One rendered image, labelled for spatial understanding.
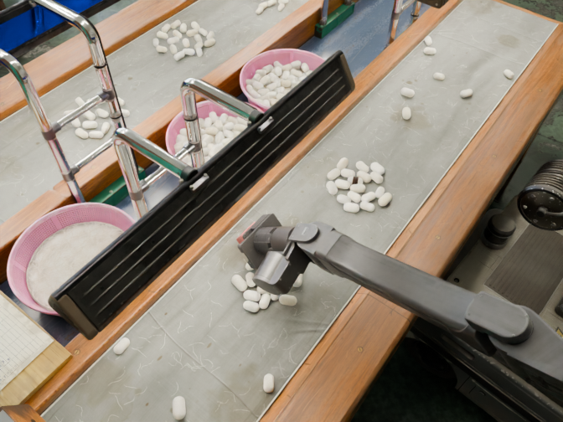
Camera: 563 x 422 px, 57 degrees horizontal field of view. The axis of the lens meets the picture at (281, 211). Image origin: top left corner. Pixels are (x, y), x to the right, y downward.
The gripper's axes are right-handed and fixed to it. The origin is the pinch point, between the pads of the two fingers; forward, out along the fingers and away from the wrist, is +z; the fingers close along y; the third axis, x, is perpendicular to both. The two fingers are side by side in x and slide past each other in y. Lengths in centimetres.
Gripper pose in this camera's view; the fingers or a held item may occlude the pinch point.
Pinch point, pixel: (240, 240)
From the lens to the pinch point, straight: 108.8
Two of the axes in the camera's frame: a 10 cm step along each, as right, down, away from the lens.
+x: 5.1, 7.8, 3.5
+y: -6.1, 6.2, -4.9
